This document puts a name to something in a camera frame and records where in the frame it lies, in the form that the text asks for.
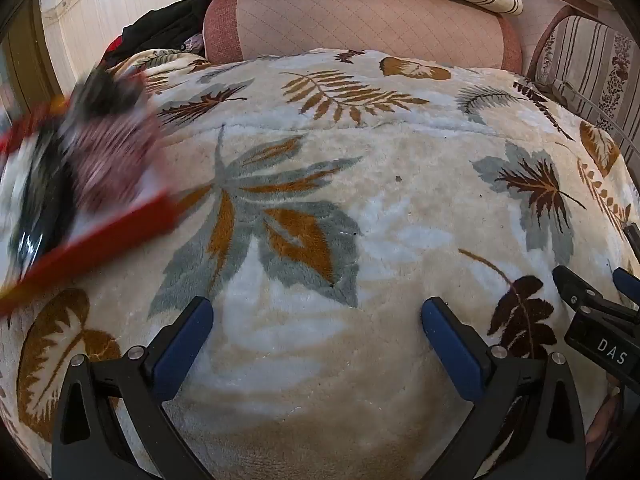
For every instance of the leaf print fleece blanket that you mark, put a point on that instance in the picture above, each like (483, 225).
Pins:
(360, 210)

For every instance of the pink striped scrunchie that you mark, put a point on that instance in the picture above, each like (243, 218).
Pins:
(115, 160)

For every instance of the red box with white lining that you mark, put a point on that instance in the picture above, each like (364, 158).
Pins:
(100, 245)

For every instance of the black clothes pile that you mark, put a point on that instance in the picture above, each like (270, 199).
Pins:
(165, 25)

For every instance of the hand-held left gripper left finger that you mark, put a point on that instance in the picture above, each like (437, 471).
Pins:
(186, 342)

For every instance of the pink quilted bolster cushion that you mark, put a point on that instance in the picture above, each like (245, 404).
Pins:
(360, 22)

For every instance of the grey furry scrunchie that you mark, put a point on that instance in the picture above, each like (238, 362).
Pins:
(105, 90)

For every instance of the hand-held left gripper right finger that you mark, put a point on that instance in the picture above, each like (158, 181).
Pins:
(450, 347)

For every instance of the short striped floral pillow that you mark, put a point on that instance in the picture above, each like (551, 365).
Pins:
(590, 60)

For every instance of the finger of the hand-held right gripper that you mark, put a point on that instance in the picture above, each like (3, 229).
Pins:
(627, 285)
(575, 287)

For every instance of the red garment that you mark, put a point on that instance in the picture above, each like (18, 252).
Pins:
(114, 47)

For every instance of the wooden door frame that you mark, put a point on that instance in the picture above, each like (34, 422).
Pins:
(35, 50)

